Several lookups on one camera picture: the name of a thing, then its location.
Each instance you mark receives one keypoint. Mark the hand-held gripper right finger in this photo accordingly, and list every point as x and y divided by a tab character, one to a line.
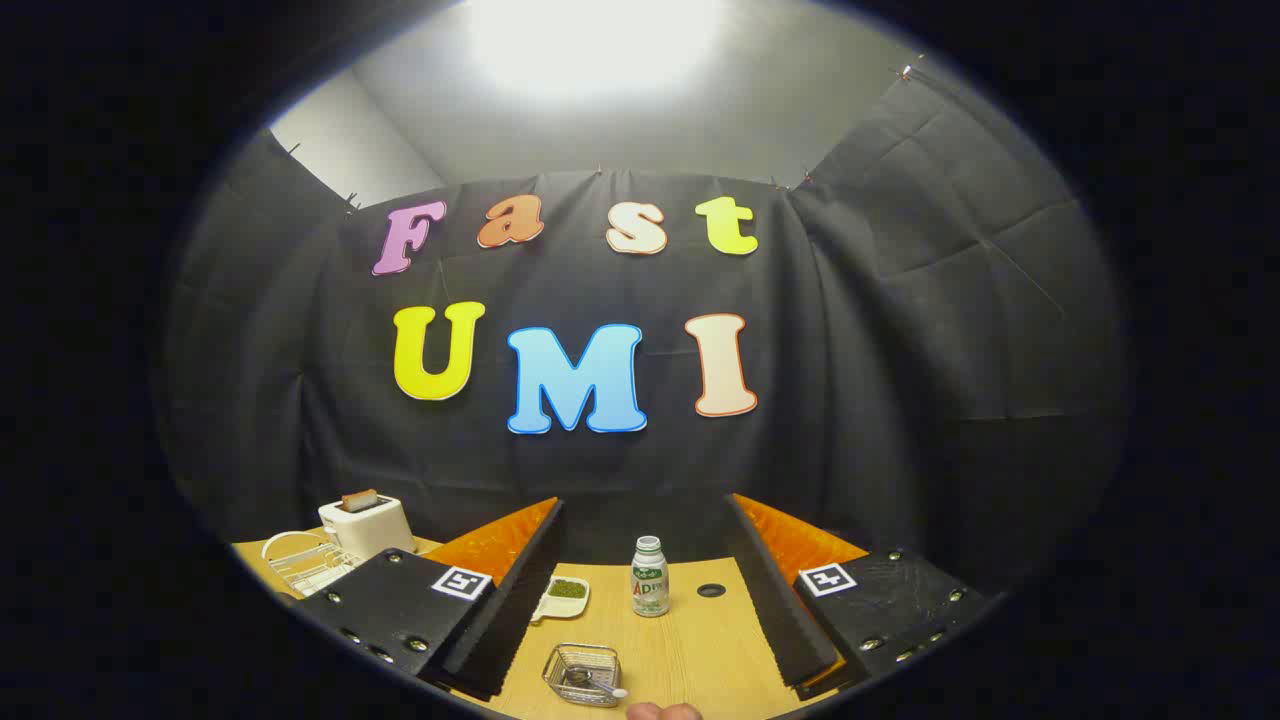
780	610

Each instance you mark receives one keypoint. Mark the black table grommet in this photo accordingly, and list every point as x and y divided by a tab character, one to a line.
711	590

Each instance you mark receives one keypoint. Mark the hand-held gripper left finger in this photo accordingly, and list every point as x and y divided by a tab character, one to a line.
520	600

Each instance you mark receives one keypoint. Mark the white drink bottle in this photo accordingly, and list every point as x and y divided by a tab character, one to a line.
650	590

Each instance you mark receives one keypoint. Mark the pile of green beans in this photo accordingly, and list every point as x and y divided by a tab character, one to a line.
567	589

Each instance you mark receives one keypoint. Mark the white divided dish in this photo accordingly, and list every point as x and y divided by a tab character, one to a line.
545	610

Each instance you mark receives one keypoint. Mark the white toaster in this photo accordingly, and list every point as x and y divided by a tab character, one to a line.
375	525

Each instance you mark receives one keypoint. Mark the brown toast slice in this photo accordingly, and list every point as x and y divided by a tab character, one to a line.
358	500

